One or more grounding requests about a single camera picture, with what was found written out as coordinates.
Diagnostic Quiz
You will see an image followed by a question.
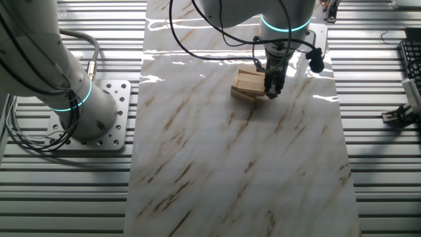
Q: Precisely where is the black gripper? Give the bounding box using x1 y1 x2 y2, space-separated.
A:
264 63 289 100

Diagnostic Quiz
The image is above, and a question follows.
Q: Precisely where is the wooden Jenga block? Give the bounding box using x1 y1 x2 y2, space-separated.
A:
232 80 266 97
234 72 266 86
239 65 266 77

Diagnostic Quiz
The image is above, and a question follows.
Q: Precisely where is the black clamp stand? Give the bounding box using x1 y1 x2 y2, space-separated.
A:
323 0 341 24

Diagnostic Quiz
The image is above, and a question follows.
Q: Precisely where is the marble pattern table mat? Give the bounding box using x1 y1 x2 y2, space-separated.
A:
123 0 362 237

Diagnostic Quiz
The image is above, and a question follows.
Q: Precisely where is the black keyboard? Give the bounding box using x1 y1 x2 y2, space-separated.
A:
399 39 421 92

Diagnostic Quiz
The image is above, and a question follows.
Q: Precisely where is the black box device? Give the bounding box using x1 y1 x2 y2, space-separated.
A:
404 27 421 42

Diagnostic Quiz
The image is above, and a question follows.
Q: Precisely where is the light grey device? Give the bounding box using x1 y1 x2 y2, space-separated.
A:
391 0 421 10

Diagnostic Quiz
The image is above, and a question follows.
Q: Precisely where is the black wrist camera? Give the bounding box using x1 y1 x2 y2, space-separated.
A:
305 47 326 74

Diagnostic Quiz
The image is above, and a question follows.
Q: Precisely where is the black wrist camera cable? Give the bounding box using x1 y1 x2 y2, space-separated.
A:
190 0 318 53

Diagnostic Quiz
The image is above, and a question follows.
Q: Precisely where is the long black gripper cable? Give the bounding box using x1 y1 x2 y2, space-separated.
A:
168 0 268 72

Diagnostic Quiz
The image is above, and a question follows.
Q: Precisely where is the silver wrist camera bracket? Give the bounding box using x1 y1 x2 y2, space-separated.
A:
306 22 329 55

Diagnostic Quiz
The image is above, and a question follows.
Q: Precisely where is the metal camera mount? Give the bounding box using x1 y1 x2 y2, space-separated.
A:
381 104 417 125

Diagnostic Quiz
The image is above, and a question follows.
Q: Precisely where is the thin black wire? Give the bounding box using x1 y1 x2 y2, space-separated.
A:
380 31 401 45

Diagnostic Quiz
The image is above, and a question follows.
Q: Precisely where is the black exterior camera cable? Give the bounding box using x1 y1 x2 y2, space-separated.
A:
396 103 418 124

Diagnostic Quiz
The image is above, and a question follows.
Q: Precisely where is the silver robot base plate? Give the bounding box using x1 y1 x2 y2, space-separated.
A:
44 80 132 151

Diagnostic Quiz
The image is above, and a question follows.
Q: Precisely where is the thick grey base cable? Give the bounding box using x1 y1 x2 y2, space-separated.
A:
58 28 101 82

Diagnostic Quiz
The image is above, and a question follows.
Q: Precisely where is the black base cable bundle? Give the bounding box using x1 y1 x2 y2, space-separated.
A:
0 13 82 153

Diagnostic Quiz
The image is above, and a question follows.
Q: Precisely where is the thin white cable bundle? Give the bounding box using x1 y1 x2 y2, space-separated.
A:
3 97 63 143

